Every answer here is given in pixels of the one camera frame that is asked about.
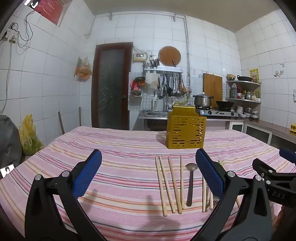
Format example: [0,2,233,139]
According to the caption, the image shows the steel vertical pipe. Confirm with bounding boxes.
[184,15,191,90]

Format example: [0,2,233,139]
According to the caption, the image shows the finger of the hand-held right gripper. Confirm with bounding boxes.
[279,148,296,173]
[252,158,296,207]

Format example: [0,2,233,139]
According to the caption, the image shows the steel sink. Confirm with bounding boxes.
[144,111,171,117]

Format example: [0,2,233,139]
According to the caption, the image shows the dark wooden glass door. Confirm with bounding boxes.
[91,42,133,131]

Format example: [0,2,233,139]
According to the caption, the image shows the white cable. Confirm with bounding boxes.
[0,42,12,114]

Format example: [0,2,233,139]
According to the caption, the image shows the black wok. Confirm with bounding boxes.
[216,100,235,111]

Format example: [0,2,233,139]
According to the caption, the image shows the yellow hose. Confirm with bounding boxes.
[174,96,190,106]

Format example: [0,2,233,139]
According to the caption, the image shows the glass door kitchen cabinet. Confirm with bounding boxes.
[225,119,296,153]

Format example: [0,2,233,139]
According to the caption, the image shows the white plastic bag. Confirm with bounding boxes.
[146,73,160,88]

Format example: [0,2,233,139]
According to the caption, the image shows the brown kitchen counter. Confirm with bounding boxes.
[138,115,296,136]

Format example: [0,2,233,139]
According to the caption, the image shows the pink striped tablecloth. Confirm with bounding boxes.
[0,126,296,241]

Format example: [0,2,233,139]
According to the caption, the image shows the golden perforated utensil holder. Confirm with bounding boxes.
[165,105,207,149]

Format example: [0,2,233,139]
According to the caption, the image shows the red wall poster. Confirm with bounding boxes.
[35,0,64,25]

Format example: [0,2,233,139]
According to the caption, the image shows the steel faucet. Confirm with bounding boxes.
[162,85,170,112]

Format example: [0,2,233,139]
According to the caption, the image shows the wall-mounted steel rack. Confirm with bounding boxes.
[144,67,184,75]

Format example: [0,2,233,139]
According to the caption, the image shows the white wall conduit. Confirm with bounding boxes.
[84,13,185,39]

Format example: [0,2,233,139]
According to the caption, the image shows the white power strip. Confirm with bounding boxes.
[1,28,19,43]

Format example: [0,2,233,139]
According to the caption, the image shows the dark grey sack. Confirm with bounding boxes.
[0,115,22,172]

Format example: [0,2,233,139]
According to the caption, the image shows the steel pot with lid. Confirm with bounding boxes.
[193,92,214,108]

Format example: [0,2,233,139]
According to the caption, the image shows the black cable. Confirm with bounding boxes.
[10,7,36,55]

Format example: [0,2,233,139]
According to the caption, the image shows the row of condiment bottles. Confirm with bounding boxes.
[237,86,261,102]

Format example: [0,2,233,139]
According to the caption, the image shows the hanging kitchen ladles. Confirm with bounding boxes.
[159,72,187,97]

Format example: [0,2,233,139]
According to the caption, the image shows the red and black hanging items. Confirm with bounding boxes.
[130,76,147,91]

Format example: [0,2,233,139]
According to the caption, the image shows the smartphone with lit screen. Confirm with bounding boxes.
[0,163,17,179]

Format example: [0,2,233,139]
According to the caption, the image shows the grey corner shelf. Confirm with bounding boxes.
[225,80,262,103]

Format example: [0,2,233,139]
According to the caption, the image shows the yellow wall poster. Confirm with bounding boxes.
[249,68,260,83]

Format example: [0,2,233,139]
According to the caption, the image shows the round wooden chopping board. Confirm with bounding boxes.
[158,46,181,67]

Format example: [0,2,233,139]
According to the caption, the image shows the steel gas stove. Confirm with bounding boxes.
[195,107,239,118]

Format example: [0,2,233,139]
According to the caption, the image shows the yellow plastic bag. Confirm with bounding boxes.
[19,114,44,156]

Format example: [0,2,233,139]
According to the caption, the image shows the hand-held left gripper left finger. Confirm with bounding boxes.
[24,149,108,241]

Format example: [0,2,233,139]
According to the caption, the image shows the cluster of small dishes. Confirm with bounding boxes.
[243,107,259,118]

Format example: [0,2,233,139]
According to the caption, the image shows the cup of dark utensils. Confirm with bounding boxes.
[148,57,160,69]

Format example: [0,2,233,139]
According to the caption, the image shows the rectangular wooden cutting board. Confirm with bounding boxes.
[203,73,223,108]

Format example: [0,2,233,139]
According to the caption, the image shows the plastic bag of orange items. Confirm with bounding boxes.
[74,57,93,82]

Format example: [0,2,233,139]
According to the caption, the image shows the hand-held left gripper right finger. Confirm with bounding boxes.
[195,148,281,241]

